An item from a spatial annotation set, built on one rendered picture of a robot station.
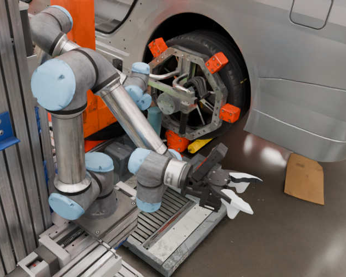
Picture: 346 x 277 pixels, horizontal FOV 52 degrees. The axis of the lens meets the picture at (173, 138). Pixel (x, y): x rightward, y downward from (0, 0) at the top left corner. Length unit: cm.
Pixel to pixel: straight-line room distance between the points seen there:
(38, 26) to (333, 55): 124
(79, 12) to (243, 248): 171
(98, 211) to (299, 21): 121
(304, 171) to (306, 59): 156
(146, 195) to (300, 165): 238
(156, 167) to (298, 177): 228
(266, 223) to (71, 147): 183
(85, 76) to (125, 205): 62
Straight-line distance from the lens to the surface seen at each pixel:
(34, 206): 138
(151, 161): 94
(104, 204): 134
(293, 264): 247
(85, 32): 202
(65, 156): 107
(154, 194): 100
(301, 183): 306
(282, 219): 271
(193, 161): 255
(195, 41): 207
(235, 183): 97
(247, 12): 189
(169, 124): 227
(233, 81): 200
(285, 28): 182
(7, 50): 107
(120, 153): 235
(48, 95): 95
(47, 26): 138
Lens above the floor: 183
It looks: 34 degrees down
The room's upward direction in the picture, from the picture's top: 6 degrees clockwise
